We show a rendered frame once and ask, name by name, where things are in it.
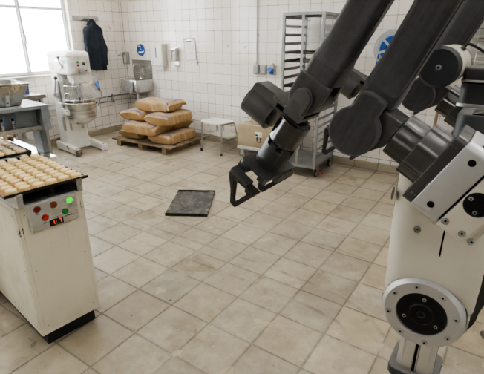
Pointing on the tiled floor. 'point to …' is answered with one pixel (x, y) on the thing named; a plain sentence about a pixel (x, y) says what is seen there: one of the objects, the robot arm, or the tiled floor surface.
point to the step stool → (218, 130)
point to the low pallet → (157, 144)
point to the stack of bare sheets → (191, 203)
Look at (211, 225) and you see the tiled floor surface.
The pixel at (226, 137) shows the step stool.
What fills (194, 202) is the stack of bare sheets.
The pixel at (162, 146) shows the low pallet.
